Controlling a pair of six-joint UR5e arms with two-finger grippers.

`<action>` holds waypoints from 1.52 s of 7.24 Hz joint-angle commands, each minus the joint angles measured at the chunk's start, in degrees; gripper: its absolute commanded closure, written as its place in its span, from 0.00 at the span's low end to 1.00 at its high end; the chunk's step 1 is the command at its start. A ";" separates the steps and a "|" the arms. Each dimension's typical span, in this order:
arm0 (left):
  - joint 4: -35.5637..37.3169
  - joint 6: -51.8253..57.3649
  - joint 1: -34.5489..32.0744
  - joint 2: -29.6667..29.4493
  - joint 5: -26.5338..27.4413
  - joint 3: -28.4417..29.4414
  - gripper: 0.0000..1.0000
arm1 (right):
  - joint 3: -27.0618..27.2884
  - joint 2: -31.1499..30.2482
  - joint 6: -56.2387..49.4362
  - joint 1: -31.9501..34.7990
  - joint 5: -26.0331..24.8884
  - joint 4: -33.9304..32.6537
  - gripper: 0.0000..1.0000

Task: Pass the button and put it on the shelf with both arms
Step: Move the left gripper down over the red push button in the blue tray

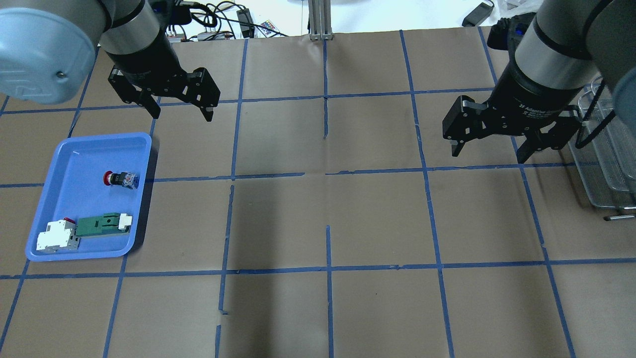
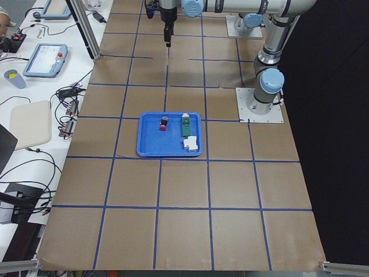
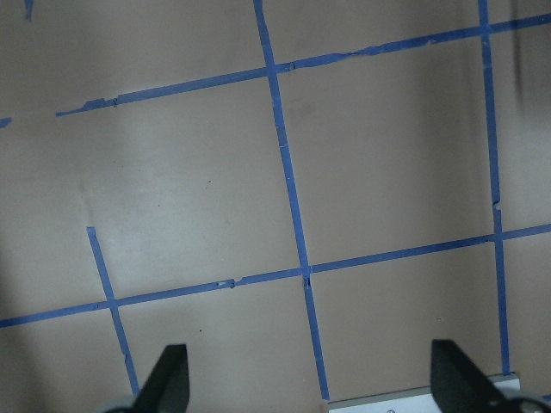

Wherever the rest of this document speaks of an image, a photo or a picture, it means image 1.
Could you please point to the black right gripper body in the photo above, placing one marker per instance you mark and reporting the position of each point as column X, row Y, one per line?
column 532, row 93

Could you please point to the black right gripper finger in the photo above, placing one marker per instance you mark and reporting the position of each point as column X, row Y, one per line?
column 565, row 127
column 464, row 122

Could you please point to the silver wire mesh shelf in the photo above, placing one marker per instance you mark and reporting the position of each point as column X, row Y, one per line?
column 604, row 153

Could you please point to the blue plastic tray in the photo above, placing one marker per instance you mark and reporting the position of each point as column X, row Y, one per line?
column 74, row 188

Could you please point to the red emergency stop button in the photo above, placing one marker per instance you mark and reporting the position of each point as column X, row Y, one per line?
column 127, row 180

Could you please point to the colourful remote control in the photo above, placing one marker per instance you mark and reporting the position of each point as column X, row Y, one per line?
column 268, row 29

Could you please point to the white circuit breaker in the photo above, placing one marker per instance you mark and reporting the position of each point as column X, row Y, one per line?
column 58, row 235

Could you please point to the black power adapter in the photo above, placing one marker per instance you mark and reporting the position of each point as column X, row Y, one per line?
column 479, row 14

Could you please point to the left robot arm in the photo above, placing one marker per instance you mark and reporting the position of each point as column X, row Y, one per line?
column 48, row 47

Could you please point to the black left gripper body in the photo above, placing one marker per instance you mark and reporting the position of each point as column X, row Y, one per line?
column 147, row 60

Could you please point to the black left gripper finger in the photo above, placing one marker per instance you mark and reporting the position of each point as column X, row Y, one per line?
column 129, row 94
column 203, row 92

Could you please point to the green terminal block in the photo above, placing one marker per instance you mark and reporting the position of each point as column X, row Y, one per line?
column 107, row 224

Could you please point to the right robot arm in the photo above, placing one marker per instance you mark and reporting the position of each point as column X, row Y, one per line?
column 551, row 58

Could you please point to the aluminium frame post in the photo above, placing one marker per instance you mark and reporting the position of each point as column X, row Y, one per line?
column 320, row 28

